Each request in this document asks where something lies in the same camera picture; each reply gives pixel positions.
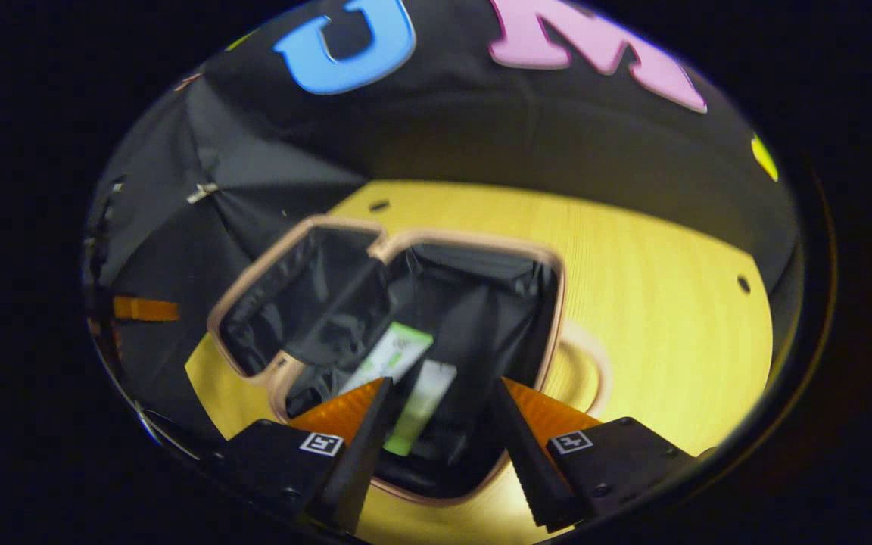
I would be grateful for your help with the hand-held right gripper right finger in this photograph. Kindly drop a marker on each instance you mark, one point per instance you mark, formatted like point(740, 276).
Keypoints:
point(530, 462)

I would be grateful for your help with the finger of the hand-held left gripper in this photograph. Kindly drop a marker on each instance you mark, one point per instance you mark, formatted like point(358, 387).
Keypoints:
point(144, 309)

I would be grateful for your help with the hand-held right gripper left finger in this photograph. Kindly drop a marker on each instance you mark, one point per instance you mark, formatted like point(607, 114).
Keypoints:
point(364, 454)

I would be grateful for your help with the black backdrop cloth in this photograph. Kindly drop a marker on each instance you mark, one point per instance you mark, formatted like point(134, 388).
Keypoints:
point(481, 129)

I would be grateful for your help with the white green skincare tube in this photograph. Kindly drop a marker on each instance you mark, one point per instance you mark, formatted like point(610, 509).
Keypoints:
point(427, 401)
point(394, 354)

